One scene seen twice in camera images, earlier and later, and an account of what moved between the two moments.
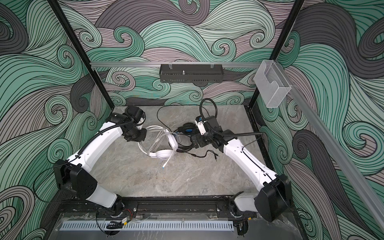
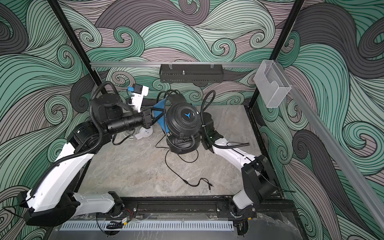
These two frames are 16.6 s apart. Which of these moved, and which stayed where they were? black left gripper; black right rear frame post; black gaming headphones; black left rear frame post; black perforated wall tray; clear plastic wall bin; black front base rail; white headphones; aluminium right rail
Moved: white headphones; black left gripper; black gaming headphones
Stayed: black right rear frame post; black perforated wall tray; black front base rail; aluminium right rail; black left rear frame post; clear plastic wall bin
